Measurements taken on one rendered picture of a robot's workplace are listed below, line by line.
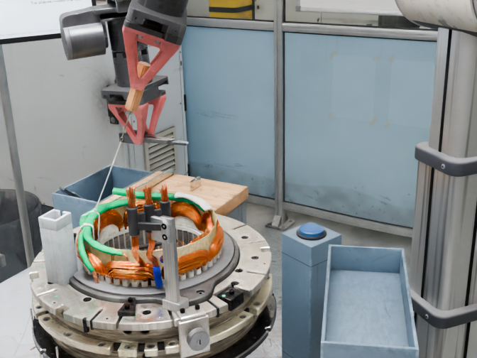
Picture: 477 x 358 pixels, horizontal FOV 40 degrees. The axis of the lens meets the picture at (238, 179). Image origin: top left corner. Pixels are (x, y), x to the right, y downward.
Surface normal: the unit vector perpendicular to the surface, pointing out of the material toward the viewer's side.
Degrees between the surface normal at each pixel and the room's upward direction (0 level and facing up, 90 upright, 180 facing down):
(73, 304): 0
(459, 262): 90
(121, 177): 90
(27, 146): 90
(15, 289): 0
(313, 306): 90
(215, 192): 0
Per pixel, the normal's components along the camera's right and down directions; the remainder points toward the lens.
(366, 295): -0.03, -0.93
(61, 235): 0.90, 0.14
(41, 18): 0.52, 0.18
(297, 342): -0.78, 0.24
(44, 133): -0.52, 0.32
